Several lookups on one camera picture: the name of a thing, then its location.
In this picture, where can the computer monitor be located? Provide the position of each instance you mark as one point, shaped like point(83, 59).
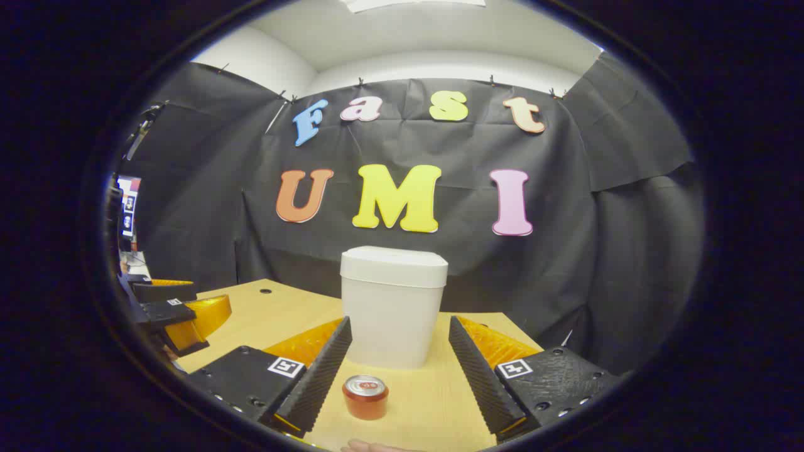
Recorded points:
point(129, 207)

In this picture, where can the white side table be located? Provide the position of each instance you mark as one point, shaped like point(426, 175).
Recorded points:
point(135, 263)

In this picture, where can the white desktop garbage bin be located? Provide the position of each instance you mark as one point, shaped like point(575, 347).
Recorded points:
point(392, 301)

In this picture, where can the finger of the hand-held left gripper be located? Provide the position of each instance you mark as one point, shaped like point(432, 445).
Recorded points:
point(163, 292)
point(201, 320)

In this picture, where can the ceiling light panel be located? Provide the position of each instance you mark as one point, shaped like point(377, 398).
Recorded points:
point(414, 4)

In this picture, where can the wooden desktop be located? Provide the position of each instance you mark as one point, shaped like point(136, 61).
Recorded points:
point(427, 402)

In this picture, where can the black backdrop cloth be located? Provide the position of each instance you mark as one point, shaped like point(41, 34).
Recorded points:
point(565, 251)

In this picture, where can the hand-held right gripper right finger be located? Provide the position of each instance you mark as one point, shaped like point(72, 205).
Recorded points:
point(480, 376)

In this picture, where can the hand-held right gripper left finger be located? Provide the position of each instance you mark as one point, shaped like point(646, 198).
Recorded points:
point(320, 376)

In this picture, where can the red pop can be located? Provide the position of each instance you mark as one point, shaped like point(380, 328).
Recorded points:
point(365, 405)

